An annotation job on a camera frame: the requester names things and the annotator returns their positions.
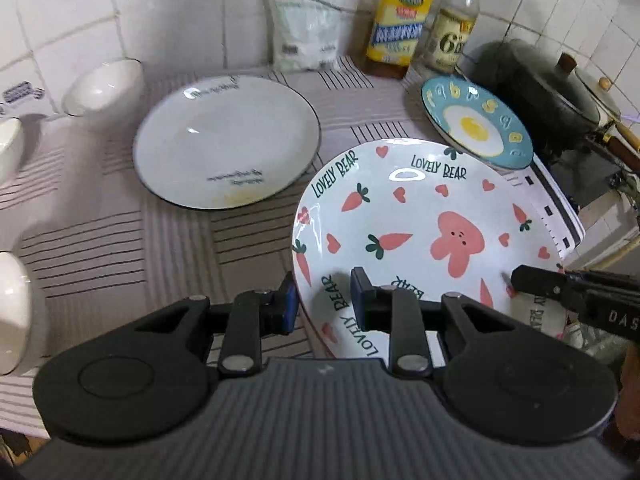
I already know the gas stove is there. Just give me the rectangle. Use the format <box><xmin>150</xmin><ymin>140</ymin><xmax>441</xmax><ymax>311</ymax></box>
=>
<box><xmin>542</xmin><ymin>130</ymin><xmax>640</xmax><ymax>213</ymax></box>

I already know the blue fried egg plate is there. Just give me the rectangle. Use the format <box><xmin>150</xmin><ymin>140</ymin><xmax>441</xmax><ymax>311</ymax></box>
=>
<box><xmin>421</xmin><ymin>76</ymin><xmax>535</xmax><ymax>171</ymax></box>

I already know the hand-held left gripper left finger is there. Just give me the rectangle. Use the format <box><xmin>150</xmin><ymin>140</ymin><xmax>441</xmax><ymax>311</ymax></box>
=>
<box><xmin>135</xmin><ymin>272</ymin><xmax>301</xmax><ymax>379</ymax></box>

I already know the wall sticker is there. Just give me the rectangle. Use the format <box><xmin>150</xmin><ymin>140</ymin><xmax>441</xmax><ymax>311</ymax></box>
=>
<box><xmin>0</xmin><ymin>81</ymin><xmax>47</xmax><ymax>107</ymax></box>

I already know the clear vinegar bottle yellow cap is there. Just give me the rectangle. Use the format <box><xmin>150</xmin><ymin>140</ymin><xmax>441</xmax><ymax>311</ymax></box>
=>
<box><xmin>424</xmin><ymin>0</ymin><xmax>490</xmax><ymax>77</ymax></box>

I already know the white ribbed bowl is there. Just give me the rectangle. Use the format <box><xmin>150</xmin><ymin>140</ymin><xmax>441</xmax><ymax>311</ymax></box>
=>
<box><xmin>0</xmin><ymin>117</ymin><xmax>26</xmax><ymax>187</ymax></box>
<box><xmin>0</xmin><ymin>251</ymin><xmax>35</xmax><ymax>377</ymax></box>
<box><xmin>61</xmin><ymin>59</ymin><xmax>144</xmax><ymax>120</ymax></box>

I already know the white carrot bear print plate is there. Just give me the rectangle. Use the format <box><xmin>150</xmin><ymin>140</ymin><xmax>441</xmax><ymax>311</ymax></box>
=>
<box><xmin>291</xmin><ymin>137</ymin><xmax>572</xmax><ymax>361</ymax></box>

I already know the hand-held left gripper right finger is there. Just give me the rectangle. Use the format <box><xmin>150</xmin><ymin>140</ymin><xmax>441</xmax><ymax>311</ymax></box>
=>
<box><xmin>350</xmin><ymin>266</ymin><xmax>516</xmax><ymax>379</ymax></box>

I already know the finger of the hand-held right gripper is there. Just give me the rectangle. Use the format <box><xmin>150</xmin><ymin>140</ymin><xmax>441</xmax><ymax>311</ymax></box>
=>
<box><xmin>510</xmin><ymin>265</ymin><xmax>583</xmax><ymax>311</ymax></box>

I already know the striped table mat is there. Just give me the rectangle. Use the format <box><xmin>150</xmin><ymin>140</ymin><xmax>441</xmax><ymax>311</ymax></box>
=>
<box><xmin>0</xmin><ymin>55</ymin><xmax>587</xmax><ymax>442</ymax></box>

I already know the yellow label oil bottle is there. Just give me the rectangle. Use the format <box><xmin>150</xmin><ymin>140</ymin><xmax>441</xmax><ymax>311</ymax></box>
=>
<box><xmin>364</xmin><ymin>0</ymin><xmax>437</xmax><ymax>79</ymax></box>

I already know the white salt bag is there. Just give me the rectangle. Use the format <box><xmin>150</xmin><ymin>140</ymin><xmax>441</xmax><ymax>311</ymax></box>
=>
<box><xmin>264</xmin><ymin>0</ymin><xmax>347</xmax><ymax>72</ymax></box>

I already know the pot lid with wooden knob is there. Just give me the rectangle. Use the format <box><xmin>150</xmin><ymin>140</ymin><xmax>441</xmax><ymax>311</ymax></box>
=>
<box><xmin>559</xmin><ymin>52</ymin><xmax>623</xmax><ymax>126</ymax></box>

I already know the black wok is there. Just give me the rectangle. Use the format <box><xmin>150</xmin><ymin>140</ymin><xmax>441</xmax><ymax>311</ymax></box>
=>
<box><xmin>469</xmin><ymin>39</ymin><xmax>603</xmax><ymax>152</ymax></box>

